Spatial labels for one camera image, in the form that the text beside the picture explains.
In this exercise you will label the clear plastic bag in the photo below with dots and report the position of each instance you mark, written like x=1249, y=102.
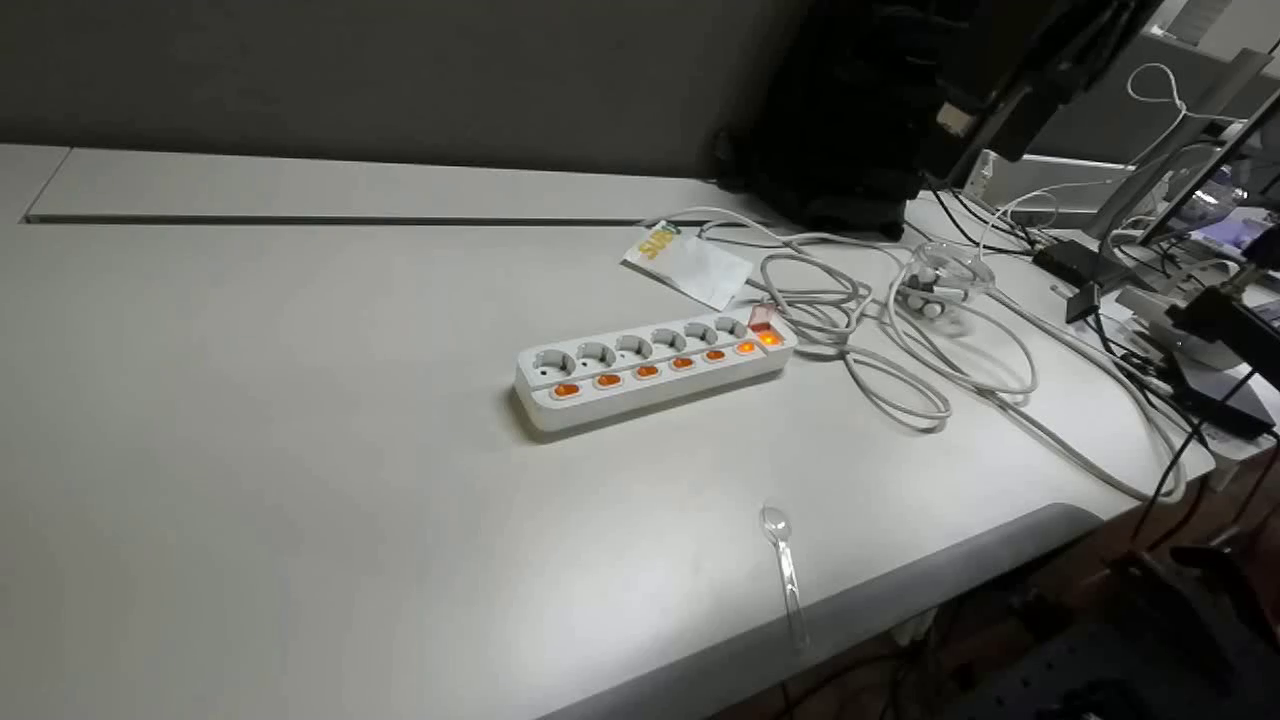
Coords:
x=938, y=280

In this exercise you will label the clear plastic spoon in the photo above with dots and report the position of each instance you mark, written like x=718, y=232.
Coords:
x=777, y=535

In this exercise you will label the black device on table edge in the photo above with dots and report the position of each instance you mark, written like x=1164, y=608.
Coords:
x=1202, y=373

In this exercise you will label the white power strip orange switches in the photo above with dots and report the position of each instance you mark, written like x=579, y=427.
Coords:
x=572, y=385

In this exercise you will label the dark robot base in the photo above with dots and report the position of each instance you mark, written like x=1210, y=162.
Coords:
x=878, y=102

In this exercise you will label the white paper tag yellow label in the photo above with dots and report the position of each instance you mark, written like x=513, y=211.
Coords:
x=688, y=267

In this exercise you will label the metal stand at right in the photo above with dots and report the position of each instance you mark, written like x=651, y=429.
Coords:
x=1169, y=171

